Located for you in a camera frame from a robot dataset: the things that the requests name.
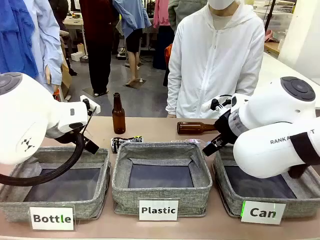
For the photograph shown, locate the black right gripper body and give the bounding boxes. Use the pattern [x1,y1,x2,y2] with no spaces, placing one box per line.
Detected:
[214,109,242,146]

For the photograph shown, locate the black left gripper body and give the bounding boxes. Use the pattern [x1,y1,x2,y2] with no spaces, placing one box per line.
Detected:
[74,131,100,155]

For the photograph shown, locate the brown glass beer bottle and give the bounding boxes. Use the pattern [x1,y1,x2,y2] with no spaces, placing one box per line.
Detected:
[176,121,218,136]
[111,92,127,135]

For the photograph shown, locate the person right forearm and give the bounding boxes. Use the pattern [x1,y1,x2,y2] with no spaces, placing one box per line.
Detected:
[165,72,185,117]

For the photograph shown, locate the person left forearm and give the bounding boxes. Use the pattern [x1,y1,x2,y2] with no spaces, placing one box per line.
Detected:
[233,59,264,98]

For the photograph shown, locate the crushed black can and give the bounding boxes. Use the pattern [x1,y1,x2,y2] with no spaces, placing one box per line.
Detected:
[110,135,145,154]

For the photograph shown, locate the grey fabric basket bottle label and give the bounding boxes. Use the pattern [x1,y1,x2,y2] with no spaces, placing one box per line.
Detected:
[0,146,111,224]

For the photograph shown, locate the grey fabric basket plastic label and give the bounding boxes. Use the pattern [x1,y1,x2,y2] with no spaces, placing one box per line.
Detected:
[111,141,214,216]

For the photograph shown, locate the white Can sign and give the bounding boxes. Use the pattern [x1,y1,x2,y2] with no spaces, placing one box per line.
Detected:
[240,200,287,226]

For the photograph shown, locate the grey fabric basket can label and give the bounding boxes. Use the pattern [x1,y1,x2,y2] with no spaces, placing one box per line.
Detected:
[211,144,320,219]

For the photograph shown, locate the crushed plastic bottle pink label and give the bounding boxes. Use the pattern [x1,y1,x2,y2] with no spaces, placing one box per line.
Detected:
[171,139,212,147]

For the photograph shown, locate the person in white hooded jacket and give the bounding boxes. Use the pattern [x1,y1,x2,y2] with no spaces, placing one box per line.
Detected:
[165,0,266,119]

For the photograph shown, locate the brown cardboard piece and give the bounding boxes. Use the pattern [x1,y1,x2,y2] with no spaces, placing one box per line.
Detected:
[59,62,73,100]

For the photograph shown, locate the white Plastic sign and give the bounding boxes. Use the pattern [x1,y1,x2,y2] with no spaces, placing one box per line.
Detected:
[137,197,180,222]

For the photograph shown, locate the white Bottle sign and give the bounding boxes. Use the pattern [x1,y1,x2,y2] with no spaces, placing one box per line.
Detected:
[29,204,76,232]

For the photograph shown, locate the white side table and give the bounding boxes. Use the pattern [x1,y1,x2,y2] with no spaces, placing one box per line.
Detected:
[259,51,320,87]

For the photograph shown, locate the dark navy trousers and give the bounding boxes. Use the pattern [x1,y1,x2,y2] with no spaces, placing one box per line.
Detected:
[152,24,175,71]

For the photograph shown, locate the person in dark red clothes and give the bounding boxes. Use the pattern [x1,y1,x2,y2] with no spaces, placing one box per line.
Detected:
[78,0,118,97]

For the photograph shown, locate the mannequin in light blue shirt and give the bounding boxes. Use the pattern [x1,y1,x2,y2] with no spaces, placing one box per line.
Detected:
[31,0,64,95]

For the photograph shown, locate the clear plastic storage box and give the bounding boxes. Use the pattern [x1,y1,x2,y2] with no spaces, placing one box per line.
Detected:
[263,7,294,35]

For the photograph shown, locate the white face mask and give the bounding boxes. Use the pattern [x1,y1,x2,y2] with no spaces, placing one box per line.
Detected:
[207,0,235,11]

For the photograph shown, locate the grey green jacket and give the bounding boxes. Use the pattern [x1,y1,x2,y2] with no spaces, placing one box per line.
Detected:
[167,0,209,27]

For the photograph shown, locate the beige background work table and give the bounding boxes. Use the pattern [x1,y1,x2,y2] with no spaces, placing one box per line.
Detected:
[62,13,87,55]

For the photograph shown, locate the mannequin blue shirt black skirt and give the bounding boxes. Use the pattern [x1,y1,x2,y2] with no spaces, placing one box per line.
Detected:
[112,0,153,88]

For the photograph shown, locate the pink hanging garment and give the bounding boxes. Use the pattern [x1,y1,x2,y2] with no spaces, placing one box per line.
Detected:
[152,0,171,30]

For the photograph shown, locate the dark blue hanging garment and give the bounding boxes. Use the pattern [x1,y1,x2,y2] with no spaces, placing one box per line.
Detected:
[0,0,40,79]

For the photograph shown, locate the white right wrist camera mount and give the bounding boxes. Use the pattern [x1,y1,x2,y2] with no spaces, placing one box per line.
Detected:
[201,94,238,114]

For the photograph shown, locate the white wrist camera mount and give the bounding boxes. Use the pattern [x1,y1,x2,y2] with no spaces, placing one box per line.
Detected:
[201,94,238,114]
[79,94,101,114]

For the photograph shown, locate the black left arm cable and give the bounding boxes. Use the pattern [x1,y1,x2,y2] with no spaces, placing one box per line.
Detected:
[0,109,97,186]

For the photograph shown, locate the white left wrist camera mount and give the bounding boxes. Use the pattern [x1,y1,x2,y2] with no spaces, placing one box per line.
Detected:
[79,94,101,114]

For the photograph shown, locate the dark mannequin base plate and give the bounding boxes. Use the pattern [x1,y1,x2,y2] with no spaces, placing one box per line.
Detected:
[123,78,148,90]

